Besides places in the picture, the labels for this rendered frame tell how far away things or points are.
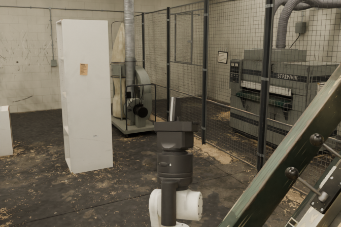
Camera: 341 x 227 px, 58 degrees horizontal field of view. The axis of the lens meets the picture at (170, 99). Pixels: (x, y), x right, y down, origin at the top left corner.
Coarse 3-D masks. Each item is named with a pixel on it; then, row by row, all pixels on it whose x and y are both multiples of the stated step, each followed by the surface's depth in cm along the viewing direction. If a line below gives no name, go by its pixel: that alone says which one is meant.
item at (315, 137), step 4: (312, 136) 87; (316, 136) 86; (320, 136) 86; (312, 140) 87; (316, 140) 86; (320, 140) 86; (312, 144) 87; (316, 144) 86; (320, 144) 86; (324, 144) 87; (328, 148) 86; (332, 152) 86; (336, 152) 86; (336, 156) 86; (340, 156) 86
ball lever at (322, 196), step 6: (288, 168) 87; (294, 168) 86; (288, 174) 86; (294, 174) 85; (300, 180) 86; (306, 186) 86; (312, 186) 86; (318, 192) 85; (324, 192) 85; (318, 198) 85; (324, 198) 84
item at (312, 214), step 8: (336, 200) 83; (312, 208) 87; (336, 208) 84; (304, 216) 87; (312, 216) 85; (320, 216) 84; (328, 216) 84; (304, 224) 86; (312, 224) 84; (320, 224) 83; (328, 224) 84
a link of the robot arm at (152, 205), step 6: (156, 192) 74; (150, 198) 73; (156, 198) 72; (150, 204) 72; (156, 204) 72; (150, 210) 72; (156, 210) 72; (150, 216) 73; (156, 216) 72; (156, 222) 73
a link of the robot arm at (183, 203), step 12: (168, 180) 70; (180, 180) 70; (192, 180) 73; (168, 192) 68; (180, 192) 71; (192, 192) 72; (168, 204) 67; (180, 204) 70; (192, 204) 70; (168, 216) 67; (180, 216) 71; (192, 216) 70
